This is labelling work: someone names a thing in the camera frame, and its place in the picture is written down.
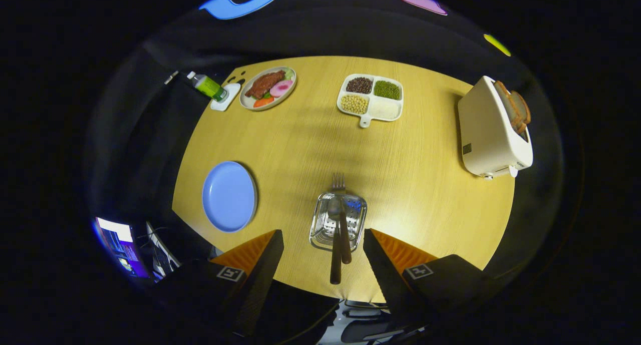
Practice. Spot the dark red beans pile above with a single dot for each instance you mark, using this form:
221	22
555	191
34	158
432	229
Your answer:
359	85

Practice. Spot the toast bread slice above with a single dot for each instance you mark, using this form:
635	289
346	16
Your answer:
523	112
506	102

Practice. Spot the blue plate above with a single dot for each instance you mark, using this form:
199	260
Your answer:
229	197

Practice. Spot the white divided dish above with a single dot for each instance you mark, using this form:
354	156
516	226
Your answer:
364	120

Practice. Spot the yellow soybeans pile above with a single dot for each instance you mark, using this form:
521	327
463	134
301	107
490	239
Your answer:
354	104

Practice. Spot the orange carrot slice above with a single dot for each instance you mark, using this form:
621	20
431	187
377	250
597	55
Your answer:
263	102

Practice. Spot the green label drink bottle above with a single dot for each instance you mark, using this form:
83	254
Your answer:
208	86

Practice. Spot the beige food plate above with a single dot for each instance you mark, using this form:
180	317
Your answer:
246	103

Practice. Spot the white toaster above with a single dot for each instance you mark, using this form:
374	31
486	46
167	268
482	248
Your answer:
486	134

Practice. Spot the silver metal clip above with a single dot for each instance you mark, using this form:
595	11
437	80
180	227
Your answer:
171	77

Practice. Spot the green mung beans pile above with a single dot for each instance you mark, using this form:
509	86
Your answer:
387	89

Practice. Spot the grey office chair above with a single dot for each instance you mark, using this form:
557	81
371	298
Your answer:
360	330

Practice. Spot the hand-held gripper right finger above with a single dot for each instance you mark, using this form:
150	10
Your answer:
385	280

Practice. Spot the white coaster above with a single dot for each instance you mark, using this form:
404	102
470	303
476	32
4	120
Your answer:
230	97

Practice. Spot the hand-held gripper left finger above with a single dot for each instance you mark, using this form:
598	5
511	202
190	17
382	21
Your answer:
263	285

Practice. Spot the lit computer monitor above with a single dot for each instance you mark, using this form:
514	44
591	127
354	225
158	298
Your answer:
115	230

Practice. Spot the brown meat steak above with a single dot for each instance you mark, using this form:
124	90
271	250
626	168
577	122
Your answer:
263	84

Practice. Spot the pink ham slice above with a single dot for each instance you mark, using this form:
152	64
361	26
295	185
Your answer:
281	88

